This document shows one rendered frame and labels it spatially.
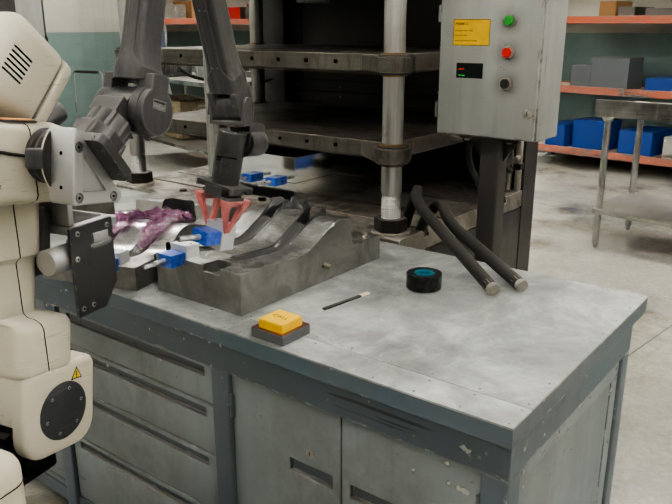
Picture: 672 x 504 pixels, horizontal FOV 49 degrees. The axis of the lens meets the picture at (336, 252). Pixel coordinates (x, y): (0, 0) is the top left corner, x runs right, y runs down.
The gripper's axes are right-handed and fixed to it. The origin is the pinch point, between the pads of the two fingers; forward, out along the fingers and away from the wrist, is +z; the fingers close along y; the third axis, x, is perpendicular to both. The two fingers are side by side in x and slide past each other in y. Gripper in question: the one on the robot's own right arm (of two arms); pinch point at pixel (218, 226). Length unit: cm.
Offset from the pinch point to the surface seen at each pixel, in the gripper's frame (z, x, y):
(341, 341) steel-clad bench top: 13.0, -2.8, -33.2
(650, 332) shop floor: 56, -251, -43
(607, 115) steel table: -35, -353, 35
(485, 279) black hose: 3, -42, -42
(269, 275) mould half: 8.8, -8.2, -8.9
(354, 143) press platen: -14, -78, 24
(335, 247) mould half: 4.8, -30.6, -8.7
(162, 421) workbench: 53, -5, 13
